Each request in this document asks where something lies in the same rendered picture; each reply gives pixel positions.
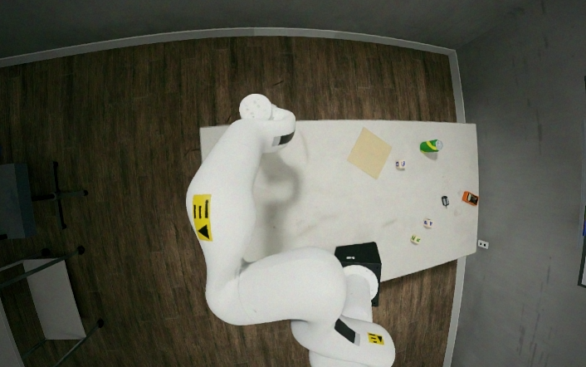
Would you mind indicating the green drink can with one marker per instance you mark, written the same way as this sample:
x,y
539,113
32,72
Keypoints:
x,y
431,146

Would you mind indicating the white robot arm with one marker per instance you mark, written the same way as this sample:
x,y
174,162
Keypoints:
x,y
306,282

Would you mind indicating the tan square mat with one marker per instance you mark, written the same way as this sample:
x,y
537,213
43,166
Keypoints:
x,y
369,153

